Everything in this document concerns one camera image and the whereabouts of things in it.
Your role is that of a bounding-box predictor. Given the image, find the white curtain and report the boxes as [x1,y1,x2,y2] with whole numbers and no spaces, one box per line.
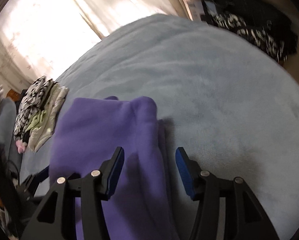
[0,0,188,92]

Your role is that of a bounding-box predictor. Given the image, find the cream padded jacket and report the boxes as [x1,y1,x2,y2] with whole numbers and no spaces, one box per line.
[25,83,69,152]

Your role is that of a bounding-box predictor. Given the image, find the pink white plush toy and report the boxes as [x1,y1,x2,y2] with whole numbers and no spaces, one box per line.
[15,140,27,154]

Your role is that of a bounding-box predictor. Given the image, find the grey-blue fleece blanket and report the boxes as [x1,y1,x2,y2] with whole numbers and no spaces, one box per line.
[20,15,299,239]

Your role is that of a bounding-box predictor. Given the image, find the black white patterned hanging garment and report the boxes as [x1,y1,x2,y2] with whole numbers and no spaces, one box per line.
[201,8,298,65]

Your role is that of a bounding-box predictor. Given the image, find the grey pillow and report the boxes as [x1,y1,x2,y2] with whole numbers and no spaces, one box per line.
[0,98,22,172]

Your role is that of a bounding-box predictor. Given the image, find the purple fleece hoodie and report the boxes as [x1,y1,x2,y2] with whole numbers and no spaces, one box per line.
[49,96,178,239]

